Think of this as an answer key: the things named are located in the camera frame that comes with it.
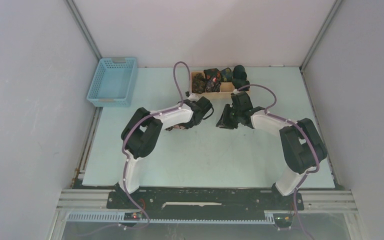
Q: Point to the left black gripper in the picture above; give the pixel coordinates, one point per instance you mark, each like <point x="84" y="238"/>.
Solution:
<point x="187" y="125"/>

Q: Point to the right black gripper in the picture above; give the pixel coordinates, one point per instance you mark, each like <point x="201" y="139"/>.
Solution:
<point x="224" y="122"/>

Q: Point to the rose patterned necktie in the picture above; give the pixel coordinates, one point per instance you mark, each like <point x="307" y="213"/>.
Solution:
<point x="177" y="127"/>

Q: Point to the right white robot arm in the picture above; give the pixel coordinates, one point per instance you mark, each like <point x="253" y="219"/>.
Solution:
<point x="302" y="146"/>

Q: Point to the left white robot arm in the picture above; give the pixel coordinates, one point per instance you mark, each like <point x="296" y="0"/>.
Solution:
<point x="142" y="132"/>

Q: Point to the rolled dark paisley tie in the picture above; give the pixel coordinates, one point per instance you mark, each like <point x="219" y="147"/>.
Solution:
<point x="198" y="84"/>

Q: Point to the wooden tray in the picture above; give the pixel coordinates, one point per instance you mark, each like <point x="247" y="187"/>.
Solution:
<point x="226" y="89"/>

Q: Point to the rolled red floral tie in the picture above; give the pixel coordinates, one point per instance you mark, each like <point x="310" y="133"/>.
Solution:
<point x="212" y="80"/>

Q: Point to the rolled green patterned tie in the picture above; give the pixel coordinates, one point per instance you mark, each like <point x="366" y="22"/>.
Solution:
<point x="226" y="75"/>

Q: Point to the blue plastic basket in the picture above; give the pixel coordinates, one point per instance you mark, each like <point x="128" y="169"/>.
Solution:
<point x="113" y="82"/>

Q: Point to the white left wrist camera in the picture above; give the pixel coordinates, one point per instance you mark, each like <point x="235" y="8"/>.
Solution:
<point x="192" y="96"/>

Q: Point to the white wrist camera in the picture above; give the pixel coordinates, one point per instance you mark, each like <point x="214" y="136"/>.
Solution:
<point x="192" y="96"/>
<point x="236" y="91"/>

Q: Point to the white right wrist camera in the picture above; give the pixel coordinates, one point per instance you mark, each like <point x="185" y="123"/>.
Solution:
<point x="236" y="91"/>

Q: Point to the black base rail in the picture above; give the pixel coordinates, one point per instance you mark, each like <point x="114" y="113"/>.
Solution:
<point x="202" y="204"/>

